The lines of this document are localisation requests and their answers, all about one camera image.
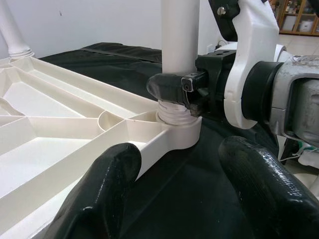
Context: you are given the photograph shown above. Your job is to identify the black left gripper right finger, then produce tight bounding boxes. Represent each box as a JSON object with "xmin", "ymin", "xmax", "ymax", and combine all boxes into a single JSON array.
[{"xmin": 218, "ymin": 135, "xmax": 319, "ymax": 239}]

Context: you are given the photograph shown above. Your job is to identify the white plastic children table top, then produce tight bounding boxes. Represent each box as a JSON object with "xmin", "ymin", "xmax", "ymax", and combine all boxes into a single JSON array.
[{"xmin": 0, "ymin": 57, "xmax": 202, "ymax": 239}]

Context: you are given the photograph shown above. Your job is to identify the white green plastic package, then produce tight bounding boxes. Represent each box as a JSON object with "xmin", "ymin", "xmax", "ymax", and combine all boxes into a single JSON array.
[{"xmin": 298, "ymin": 141, "xmax": 319, "ymax": 170}]

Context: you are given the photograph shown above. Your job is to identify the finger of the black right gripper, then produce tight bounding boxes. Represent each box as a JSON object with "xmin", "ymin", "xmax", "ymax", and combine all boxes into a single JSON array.
[{"xmin": 146, "ymin": 73, "xmax": 190, "ymax": 105}]

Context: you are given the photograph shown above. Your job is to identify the white plastic table leg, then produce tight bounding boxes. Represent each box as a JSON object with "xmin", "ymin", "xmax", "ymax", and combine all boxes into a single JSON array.
[
  {"xmin": 0, "ymin": 0, "xmax": 35, "ymax": 59},
  {"xmin": 156, "ymin": 0, "xmax": 201, "ymax": 126}
]

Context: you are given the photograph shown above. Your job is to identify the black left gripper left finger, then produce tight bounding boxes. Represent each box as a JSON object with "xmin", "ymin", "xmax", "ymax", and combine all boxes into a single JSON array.
[{"xmin": 48, "ymin": 143, "xmax": 142, "ymax": 239}]

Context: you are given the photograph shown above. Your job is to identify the brown wooden glass cabinet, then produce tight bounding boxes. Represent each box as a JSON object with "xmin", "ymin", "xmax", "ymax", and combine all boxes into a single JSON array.
[{"xmin": 278, "ymin": 0, "xmax": 319, "ymax": 35}]

